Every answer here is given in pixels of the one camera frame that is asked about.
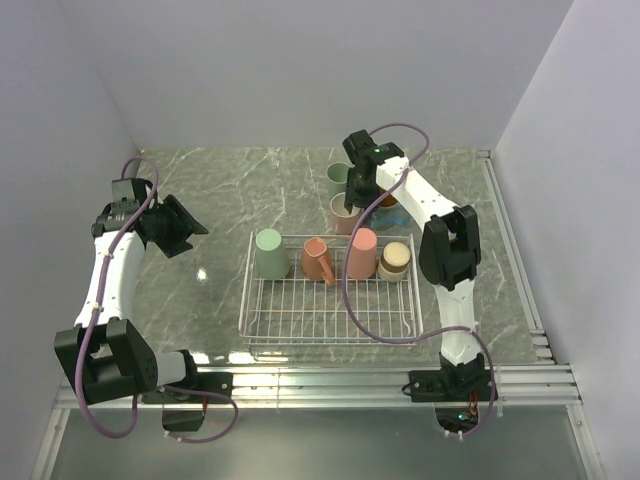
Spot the pink mug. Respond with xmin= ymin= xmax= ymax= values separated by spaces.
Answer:
xmin=330 ymin=192 xmax=362 ymax=235

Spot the blue mug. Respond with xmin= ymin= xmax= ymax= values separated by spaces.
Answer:
xmin=365 ymin=196 xmax=411 ymax=231

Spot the tall pink plastic cup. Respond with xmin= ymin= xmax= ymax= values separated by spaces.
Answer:
xmin=346 ymin=228 xmax=378 ymax=280

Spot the orange floral mug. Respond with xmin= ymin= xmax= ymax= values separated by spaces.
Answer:
xmin=300 ymin=237 xmax=335 ymax=286

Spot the tall green plastic cup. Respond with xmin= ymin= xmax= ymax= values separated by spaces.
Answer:
xmin=255 ymin=228 xmax=291 ymax=280

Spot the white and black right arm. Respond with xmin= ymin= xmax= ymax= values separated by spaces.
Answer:
xmin=343 ymin=130 xmax=492 ymax=402

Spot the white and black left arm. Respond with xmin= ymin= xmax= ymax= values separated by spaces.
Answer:
xmin=54 ymin=178 xmax=208 ymax=405

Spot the short green plastic cup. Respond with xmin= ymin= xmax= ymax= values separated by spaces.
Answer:
xmin=326 ymin=162 xmax=350 ymax=199

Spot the cream and brown ceramic cup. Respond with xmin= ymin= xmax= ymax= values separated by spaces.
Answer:
xmin=377 ymin=242 xmax=411 ymax=282

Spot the white wire dish rack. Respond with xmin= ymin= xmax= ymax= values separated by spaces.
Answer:
xmin=238 ymin=234 xmax=424 ymax=346

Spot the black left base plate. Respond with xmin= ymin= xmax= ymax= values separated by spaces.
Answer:
xmin=141 ymin=372 xmax=234 ymax=434

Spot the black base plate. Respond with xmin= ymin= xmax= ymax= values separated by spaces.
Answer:
xmin=402 ymin=367 xmax=498 ymax=437
xmin=141 ymin=372 xmax=234 ymax=434

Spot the aluminium mounting rail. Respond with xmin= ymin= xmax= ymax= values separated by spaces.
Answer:
xmin=53 ymin=364 xmax=584 ymax=411

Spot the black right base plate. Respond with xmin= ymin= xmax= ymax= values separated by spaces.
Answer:
xmin=402 ymin=367 xmax=498 ymax=437

